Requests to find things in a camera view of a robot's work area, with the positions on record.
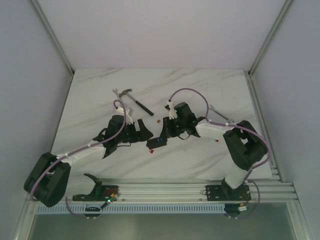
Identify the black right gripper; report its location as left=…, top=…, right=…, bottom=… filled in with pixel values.
left=159, top=115, right=186, bottom=139

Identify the black fuse box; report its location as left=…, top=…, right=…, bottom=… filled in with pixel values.
left=146, top=137, right=168, bottom=150

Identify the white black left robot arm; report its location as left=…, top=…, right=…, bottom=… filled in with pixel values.
left=23, top=115, right=153, bottom=207

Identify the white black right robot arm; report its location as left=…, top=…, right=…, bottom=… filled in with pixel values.
left=155, top=100, right=268, bottom=200

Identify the silver wrench right side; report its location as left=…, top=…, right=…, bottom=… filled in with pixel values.
left=209, top=104, right=235, bottom=124

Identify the silver wrench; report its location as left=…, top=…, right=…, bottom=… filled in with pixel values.
left=112, top=88, right=133, bottom=113
left=209, top=104, right=235, bottom=124

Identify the silver wrench left side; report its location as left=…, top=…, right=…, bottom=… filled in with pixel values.
left=112, top=88, right=133, bottom=113

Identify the black handle claw hammer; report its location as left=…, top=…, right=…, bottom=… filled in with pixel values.
left=119, top=88, right=154, bottom=116

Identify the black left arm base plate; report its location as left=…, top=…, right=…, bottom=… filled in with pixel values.
left=72, top=185, right=119, bottom=202

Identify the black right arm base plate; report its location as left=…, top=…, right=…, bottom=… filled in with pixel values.
left=205, top=184, right=252, bottom=202

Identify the white slotted cable duct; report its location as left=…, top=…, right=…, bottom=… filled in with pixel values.
left=35, top=203, right=226, bottom=215

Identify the aluminium mounting rail frame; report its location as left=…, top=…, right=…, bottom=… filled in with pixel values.
left=24, top=69, right=300, bottom=203

